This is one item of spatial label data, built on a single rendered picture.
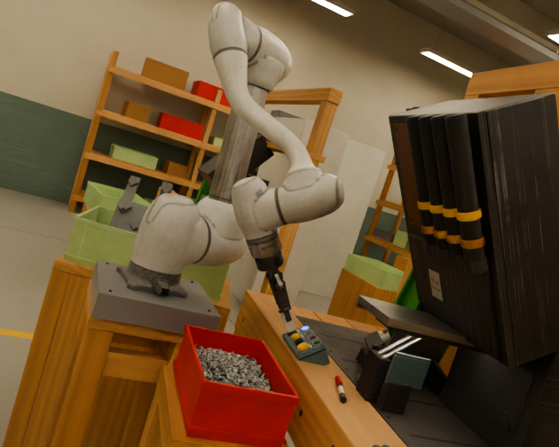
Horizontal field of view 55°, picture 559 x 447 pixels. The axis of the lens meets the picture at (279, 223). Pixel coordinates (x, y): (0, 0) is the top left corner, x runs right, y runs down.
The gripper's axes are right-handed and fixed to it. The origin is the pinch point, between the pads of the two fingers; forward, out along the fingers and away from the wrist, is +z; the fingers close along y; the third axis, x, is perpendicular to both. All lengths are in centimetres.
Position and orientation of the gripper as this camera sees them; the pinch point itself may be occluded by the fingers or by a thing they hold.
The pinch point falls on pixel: (287, 319)
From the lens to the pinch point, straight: 152.8
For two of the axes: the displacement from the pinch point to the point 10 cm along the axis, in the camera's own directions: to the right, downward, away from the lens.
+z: 2.8, 9.3, 2.4
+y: 2.6, 1.7, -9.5
